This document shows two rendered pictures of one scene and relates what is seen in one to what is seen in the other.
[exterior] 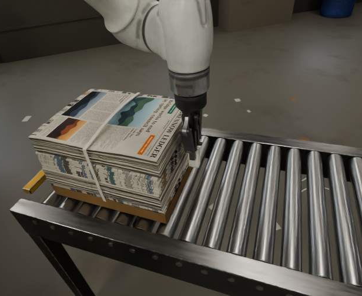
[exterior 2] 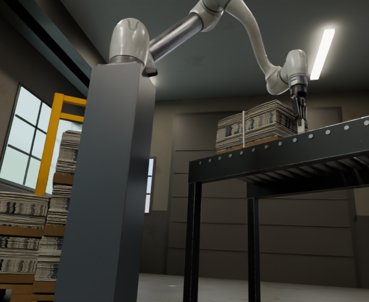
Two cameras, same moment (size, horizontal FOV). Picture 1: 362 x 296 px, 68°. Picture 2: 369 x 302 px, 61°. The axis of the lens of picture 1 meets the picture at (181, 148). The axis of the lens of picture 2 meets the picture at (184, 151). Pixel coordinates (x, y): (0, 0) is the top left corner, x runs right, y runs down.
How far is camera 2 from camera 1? 1.44 m
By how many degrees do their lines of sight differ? 63
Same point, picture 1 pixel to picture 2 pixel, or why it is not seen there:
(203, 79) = (302, 76)
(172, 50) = (289, 66)
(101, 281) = not seen: outside the picture
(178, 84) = (291, 79)
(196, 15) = (298, 54)
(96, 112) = not seen: hidden behind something
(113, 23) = (268, 73)
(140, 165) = (268, 107)
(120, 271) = not seen: outside the picture
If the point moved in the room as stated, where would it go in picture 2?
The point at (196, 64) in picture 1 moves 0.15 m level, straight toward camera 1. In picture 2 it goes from (299, 69) to (292, 53)
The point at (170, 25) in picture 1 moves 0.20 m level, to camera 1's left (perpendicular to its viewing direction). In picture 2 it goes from (289, 59) to (249, 67)
